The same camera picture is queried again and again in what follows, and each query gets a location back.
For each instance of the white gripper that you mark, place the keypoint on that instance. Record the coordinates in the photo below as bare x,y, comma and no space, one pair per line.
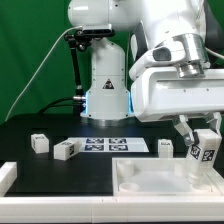
159,94

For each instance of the white square tabletop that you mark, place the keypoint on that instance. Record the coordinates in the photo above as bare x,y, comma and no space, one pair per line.
160,177

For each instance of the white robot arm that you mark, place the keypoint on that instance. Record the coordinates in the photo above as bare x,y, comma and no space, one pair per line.
171,41

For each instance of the april tag sheet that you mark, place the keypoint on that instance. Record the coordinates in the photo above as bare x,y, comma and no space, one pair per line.
99,144

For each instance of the white obstacle wall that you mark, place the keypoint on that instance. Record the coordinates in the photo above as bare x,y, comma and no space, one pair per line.
101,209

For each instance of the grey camera on mount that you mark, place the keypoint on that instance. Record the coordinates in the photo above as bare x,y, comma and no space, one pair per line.
104,29

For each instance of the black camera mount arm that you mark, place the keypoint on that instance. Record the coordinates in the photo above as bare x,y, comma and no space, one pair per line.
80,41

